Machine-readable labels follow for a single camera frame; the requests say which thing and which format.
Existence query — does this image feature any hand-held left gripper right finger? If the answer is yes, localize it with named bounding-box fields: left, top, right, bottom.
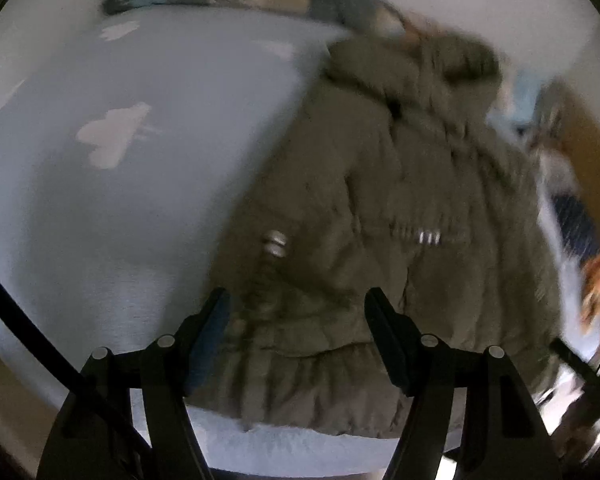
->
left=364, top=287, right=563, bottom=480

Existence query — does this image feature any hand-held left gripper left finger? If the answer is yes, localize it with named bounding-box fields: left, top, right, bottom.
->
left=36, top=287, right=231, bottom=480

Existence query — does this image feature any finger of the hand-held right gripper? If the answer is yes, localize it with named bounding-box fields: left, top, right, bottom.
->
left=551, top=338, right=600, bottom=395

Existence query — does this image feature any olive puffer jacket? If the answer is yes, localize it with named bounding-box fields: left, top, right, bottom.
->
left=187, top=30, right=563, bottom=438

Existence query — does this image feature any orange plush toy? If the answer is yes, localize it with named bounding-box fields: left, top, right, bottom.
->
left=579, top=249, right=600, bottom=337

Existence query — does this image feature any navy dotted pillow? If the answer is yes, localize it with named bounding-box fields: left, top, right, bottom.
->
left=542, top=190, right=600, bottom=261

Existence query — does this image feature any light blue cloud-print bed sheet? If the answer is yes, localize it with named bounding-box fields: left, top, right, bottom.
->
left=0, top=20, right=600, bottom=476

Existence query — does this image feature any wooden headboard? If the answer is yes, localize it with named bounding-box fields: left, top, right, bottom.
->
left=550, top=80, right=600, bottom=261

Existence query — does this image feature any black cable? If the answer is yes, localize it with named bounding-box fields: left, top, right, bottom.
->
left=0, top=260, right=148, bottom=463

